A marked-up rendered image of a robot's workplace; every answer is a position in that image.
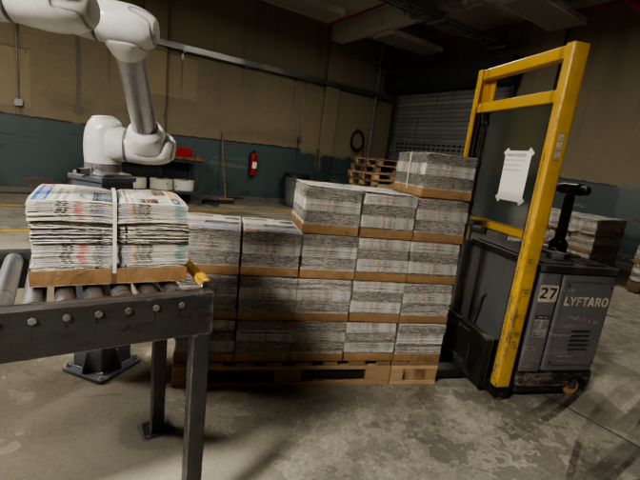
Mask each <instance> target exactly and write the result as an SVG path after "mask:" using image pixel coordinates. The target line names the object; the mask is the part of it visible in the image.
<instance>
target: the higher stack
mask: <svg viewBox="0 0 640 480"><path fill-rule="evenodd" d="M399 155H400V156H399V157H398V158H399V159H398V161H397V167H396V168H397V170H398V171H396V174H395V183H400V184H405V185H410V186H415V187H418V188H424V189H434V190H451V191H461V192H470V193H471V192H472V191H473V187H474V185H473V184H474V181H475V180H473V179H474V173H475V168H476V166H477V161H478V159H476V158H471V157H465V156H457V155H449V154H442V153H432V152H415V151H414V152H408V151H402V152H400V154H399ZM475 159H476V160H475ZM474 161H475V162H474ZM404 193H406V192H404ZM407 194H410V193H407ZM410 195H413V196H417V197H416V198H418V202H417V204H418V205H417V209H416V212H415V214H416V215H414V222H413V230H412V231H413V232H414V233H416V232H419V233H431V234H444V235H456V236H463V234H464V232H465V231H464V228H465V225H466V223H467V219H468V209H469V208H468V206H469V204H468V203H466V202H462V201H463V200H453V199H443V198H433V197H424V196H418V195H414V194H410ZM409 241H410V251H409V252H408V261H409V263H408V265H409V266H408V271H407V272H406V274H407V275H427V276H444V277H455V275H456V271H457V264H458V258H459V257H458V256H459V255H458V254H459V252H458V251H460V249H459V248H460V246H459V245H457V244H452V243H439V242H425V241H413V240H409ZM403 283H404V284H405V287H404V292H403V297H402V298H403V299H402V300H401V302H402V303H401V306H400V312H399V314H400V315H422V316H447V315H448V312H449V305H450V300H451V297H452V295H451V291H452V285H445V284H426V283H407V282H403ZM446 327H447V326H446V325H445V324H444V323H399V322H398V323H396V330H395V332H396V333H395V340H394V341H395V342H394V346H393V353H394V354H440V352H441V351H440V350H441V347H442V341H443V335H444V334H445V332H446ZM390 365H391V367H390V377H389V384H434V383H435V376H436V372H437V369H438V361H390Z"/></svg>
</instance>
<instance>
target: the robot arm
mask: <svg viewBox="0 0 640 480"><path fill-rule="evenodd" d="M0 22H11V23H17V24H22V25H26V26H29V27H31V28H36V29H40V30H45V31H50V32H56V33H63V34H76V35H78V36H81V37H84V38H88V39H90V40H94V41H99V42H104V43H105V44H106V46H107V47H108V49H109V50H110V52H111V54H112V55H113V56H114V57H115V58H116V62H117V66H118V70H119V74H120V78H121V82H122V87H123V91H124V94H125V98H126V103H127V107H128V111H129V115H130V125H129V126H128V128H127V129H126V128H123V127H122V123H121V122H120V121H119V120H118V119H116V118H115V117H113V116H107V115H93V116H92V117H91V119H90V120H89V121H88V123H87V125H86V127H85V131H84V140H83V152H84V168H79V169H77V170H73V173H76V174H83V175H88V176H94V177H99V178H123V177H128V178H131V174H128V173H125V172H122V167H121V162H132V163H136V164H144V165H163V164H167V163H169V162H171V161H172V160H173V159H174V156H175V150H176V142H175V140H174V138H173V137H172V136H171V135H170V134H168V133H165V132H164V130H163V129H162V127H161V125H160V124H159V123H157V122H156V121H155V118H154V112H153V106H152V101H151V94H150V81H149V76H148V70H147V64H146V56H147V54H148V51H149V50H152V49H154V48H155V47H156V46H157V44H158V43H159V39H160V29H159V25H158V21H157V20H156V18H155V17H154V16H153V15H152V14H151V13H149V12H148V11H146V10H144V9H142V8H140V7H137V6H135V5H133V4H129V3H125V2H121V1H116V0H0Z"/></svg>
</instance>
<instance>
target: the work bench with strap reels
mask: <svg viewBox="0 0 640 480"><path fill-rule="evenodd" d="M178 147H181V146H177V147H176V150H175V156H174V159H173V160H172V161H171V162H183V163H191V171H190V180H186V179H173V180H172V179H168V178H155V177H153V178H150V185H149V186H147V178H146V177H141V176H132V177H135V178H136V182H134V183H133V189H134V190H163V191H170V192H173V193H175V194H189V195H190V200H189V201H192V196H193V195H198V205H196V206H200V207H203V206H201V202H202V184H203V166H204V162H205V161H206V160H205V159H197V158H195V157H192V149H188V148H178ZM194 164H200V175H199V191H198V190H195V189H194V181H193V175H194Z"/></svg>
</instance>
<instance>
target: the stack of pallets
mask: <svg viewBox="0 0 640 480"><path fill-rule="evenodd" d="M354 158H355V159H354V163H350V164H351V167H350V170H348V177H349V179H350V180H349V185H355V186H363V187H372V185H376V184H383V185H393V182H395V174H396V171H398V170H397V168H396V167H397V161H393V160H386V159H378V158H368V157H360V156H354ZM362 159H364V163H362ZM358 166H361V169H358ZM356 172H359V174H358V175H355V173H356ZM387 176H388V179H387ZM356 179H358V180H359V182H356Z"/></svg>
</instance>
